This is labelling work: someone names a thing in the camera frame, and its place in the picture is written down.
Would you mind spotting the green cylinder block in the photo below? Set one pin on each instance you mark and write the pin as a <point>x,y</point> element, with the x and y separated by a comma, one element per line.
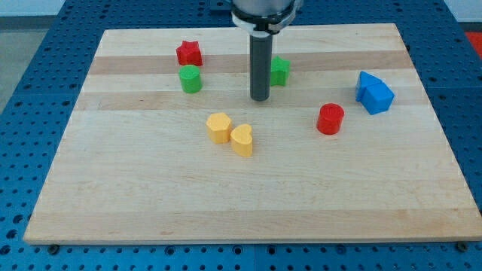
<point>190,78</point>

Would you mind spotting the red cylinder block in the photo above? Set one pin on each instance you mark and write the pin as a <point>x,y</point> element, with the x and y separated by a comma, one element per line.
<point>330,119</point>

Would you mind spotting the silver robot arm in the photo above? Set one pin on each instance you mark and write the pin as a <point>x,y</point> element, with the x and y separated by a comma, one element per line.
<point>262,19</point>

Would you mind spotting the yellow heart block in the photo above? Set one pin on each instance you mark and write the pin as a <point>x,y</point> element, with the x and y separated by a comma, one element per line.
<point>241,140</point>

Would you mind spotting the blue triangle block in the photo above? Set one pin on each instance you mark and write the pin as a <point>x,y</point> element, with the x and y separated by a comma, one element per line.
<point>365,80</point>

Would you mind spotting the red star block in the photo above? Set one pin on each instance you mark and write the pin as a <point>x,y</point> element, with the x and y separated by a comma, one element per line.
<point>189,53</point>

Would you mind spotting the dark grey cylindrical pointer rod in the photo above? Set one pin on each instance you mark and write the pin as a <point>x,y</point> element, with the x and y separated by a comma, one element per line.
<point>260,67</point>

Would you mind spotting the blue perforated metal table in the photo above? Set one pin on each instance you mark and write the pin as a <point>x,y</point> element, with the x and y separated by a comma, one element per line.
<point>33,121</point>

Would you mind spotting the light wooden board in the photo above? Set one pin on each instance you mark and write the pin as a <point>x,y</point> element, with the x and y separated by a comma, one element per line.
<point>135,164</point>

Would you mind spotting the blue cube block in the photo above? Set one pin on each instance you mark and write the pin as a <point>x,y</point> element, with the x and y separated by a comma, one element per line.
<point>377,98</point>

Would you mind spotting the green star block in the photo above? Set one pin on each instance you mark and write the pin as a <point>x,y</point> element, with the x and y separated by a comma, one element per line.
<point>280,70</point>

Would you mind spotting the yellow hexagon block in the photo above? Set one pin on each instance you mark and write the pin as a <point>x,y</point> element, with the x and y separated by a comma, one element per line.
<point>219,127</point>

